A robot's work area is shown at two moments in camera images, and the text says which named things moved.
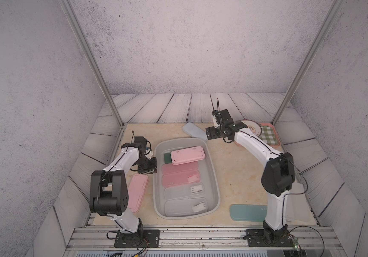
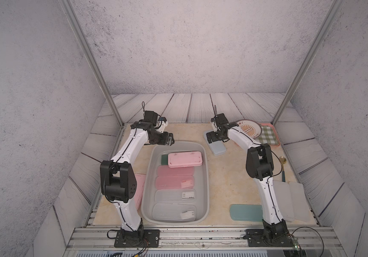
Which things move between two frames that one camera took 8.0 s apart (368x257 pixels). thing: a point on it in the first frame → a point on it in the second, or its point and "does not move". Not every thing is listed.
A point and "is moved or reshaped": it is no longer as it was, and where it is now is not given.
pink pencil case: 170,168 is moved or reshaped
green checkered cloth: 268,135 does not move
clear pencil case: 184,206 → 162,212
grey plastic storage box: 206,167 is moved or reshaped
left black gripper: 151,169 → 163,141
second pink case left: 136,190 does not move
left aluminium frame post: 68,11 does not move
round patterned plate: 253,127 does not move
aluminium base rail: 103,238 does not move
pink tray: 269,134 does not move
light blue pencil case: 193,130 → 217,147
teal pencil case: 248,212 does not move
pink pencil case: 188,155 is moved or reshaped
